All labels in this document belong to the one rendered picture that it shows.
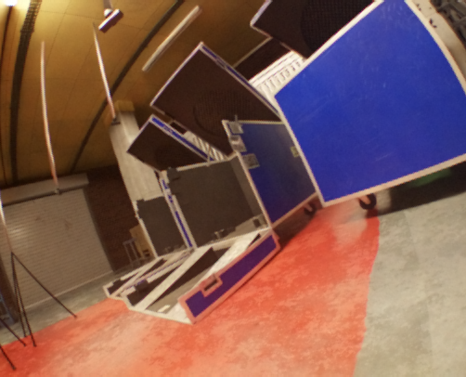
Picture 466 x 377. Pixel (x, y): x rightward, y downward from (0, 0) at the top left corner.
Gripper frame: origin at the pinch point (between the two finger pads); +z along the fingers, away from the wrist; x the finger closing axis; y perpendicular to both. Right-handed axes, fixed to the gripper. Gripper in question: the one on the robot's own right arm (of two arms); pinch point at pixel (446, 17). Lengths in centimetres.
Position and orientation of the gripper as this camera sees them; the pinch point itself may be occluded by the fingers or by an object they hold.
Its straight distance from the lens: 142.8
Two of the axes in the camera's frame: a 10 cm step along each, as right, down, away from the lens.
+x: 1.3, 9.0, -4.1
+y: -7.2, -2.0, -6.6
